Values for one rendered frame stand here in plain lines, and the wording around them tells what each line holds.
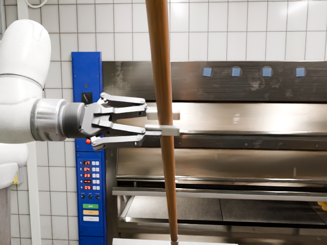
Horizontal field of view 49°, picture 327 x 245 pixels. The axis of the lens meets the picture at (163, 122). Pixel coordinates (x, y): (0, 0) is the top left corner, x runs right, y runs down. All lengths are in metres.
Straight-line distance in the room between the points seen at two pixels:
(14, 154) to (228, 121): 1.12
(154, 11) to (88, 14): 1.56
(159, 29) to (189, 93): 1.45
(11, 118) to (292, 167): 1.62
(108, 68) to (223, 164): 0.82
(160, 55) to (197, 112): 1.43
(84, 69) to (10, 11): 0.51
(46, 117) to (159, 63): 0.28
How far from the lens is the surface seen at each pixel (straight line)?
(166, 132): 0.73
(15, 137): 0.78
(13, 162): 1.36
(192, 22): 1.96
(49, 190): 2.24
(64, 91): 2.08
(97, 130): 0.74
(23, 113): 0.76
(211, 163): 2.03
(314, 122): 2.07
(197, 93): 1.95
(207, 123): 1.96
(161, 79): 0.60
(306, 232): 2.24
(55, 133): 0.75
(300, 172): 2.10
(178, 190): 1.92
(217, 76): 1.95
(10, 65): 0.82
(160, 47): 0.55
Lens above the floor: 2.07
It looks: 9 degrees down
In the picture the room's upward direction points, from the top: straight up
